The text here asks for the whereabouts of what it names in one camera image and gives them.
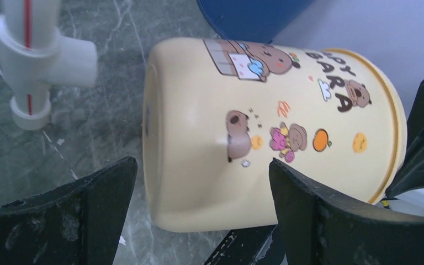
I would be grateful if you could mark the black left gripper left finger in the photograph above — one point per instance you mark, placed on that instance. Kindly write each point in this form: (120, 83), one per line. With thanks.
(77, 223)

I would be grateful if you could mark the black base bar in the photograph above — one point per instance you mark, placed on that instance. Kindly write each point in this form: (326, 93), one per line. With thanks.
(257, 245)

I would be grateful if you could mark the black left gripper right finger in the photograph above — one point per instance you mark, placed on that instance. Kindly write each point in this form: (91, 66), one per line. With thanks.
(320, 225)

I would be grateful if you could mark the cream yellow bucket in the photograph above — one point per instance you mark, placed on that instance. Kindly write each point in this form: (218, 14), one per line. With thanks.
(217, 112)

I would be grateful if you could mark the white PVC pipe frame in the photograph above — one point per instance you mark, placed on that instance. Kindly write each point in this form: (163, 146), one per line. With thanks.
(35, 56)

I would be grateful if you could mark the blue and cream bucket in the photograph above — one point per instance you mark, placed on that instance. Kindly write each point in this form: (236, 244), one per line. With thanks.
(250, 20)

